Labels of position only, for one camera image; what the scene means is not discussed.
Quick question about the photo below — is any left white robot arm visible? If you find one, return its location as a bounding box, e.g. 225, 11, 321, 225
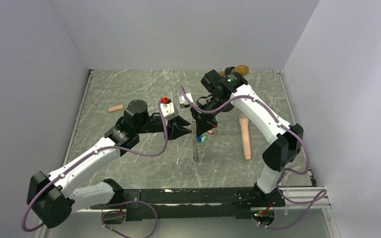
27, 97, 191, 228

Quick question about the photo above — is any pink wooden cylinder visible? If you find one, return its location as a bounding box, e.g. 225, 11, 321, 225
239, 114, 252, 160

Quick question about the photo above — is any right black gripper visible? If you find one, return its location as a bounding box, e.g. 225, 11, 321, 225
190, 95, 229, 136

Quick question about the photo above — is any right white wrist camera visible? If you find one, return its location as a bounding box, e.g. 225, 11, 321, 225
179, 93, 193, 109

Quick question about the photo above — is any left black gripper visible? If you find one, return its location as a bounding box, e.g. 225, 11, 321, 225
136, 115, 192, 141

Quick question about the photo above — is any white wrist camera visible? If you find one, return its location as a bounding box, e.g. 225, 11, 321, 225
161, 102, 179, 120
179, 93, 193, 109

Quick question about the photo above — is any tan wooden block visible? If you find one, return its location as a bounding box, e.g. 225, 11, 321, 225
108, 104, 124, 113

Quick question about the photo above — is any black base frame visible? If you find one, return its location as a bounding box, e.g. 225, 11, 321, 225
91, 187, 285, 221

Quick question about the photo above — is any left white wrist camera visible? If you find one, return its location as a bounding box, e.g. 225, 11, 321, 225
161, 102, 179, 120

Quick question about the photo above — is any green key tag with key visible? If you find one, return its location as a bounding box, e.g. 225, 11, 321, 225
200, 133, 207, 143

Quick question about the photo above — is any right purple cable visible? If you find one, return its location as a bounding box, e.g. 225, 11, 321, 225
180, 86, 328, 231

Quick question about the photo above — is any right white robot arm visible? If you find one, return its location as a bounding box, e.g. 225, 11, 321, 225
190, 67, 304, 206

